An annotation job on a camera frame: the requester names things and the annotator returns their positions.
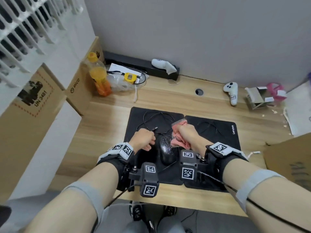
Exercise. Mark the pink box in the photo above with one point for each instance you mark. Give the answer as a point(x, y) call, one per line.
point(274, 89)

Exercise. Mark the white board panel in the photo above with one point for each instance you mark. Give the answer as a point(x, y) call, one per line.
point(48, 155)

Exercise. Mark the yellow tape measure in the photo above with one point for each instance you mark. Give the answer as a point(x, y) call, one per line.
point(129, 78)

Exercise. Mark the cardboard box with round logo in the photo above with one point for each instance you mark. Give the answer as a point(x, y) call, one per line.
point(80, 94)

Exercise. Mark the person's right hand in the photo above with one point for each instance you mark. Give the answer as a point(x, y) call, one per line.
point(192, 135)

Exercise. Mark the black white sneaker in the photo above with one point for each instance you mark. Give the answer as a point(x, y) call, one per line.
point(136, 211)

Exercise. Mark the cardboard box with dark writing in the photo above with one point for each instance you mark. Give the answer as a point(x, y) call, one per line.
point(291, 155)

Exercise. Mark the person's right forearm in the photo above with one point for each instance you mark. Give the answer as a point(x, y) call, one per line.
point(243, 172)

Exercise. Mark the small open cardboard box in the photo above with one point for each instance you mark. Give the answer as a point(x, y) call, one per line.
point(255, 97)

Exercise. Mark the white slatted crate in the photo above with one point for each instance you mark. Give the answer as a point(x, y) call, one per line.
point(14, 94)

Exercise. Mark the person's left forearm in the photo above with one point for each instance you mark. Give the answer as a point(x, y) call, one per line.
point(97, 181)

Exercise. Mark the long black bar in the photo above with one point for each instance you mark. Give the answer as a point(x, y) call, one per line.
point(136, 63)

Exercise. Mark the white paper bag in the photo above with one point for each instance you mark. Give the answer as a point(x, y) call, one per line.
point(298, 111)

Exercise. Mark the white controller with label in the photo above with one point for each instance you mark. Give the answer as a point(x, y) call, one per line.
point(230, 88)

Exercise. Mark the clear plastic bag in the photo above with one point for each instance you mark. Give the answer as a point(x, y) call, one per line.
point(116, 82)

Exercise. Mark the small white twist tie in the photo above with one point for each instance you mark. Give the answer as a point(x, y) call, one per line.
point(254, 153)

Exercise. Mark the orange juice bottle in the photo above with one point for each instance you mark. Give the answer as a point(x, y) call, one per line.
point(99, 77)

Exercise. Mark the black mouse pad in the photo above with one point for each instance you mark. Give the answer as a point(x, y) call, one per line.
point(136, 123)
point(226, 140)

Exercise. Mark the pink cleaning cloth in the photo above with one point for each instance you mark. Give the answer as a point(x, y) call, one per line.
point(176, 140)

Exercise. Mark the black mouse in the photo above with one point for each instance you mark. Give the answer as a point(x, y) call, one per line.
point(166, 152)

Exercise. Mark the white paper sheet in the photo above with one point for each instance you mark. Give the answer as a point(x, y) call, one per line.
point(116, 67)

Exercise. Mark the scattered white crumbs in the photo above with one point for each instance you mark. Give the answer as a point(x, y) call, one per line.
point(263, 115)

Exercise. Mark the large cardboard box red-dotted label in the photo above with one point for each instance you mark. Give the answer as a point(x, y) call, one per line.
point(24, 131)

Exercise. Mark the black wrist camera with markers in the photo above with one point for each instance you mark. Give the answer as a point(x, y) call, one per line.
point(187, 167)
point(150, 179)

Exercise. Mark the person's left hand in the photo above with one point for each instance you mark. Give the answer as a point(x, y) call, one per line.
point(142, 139)

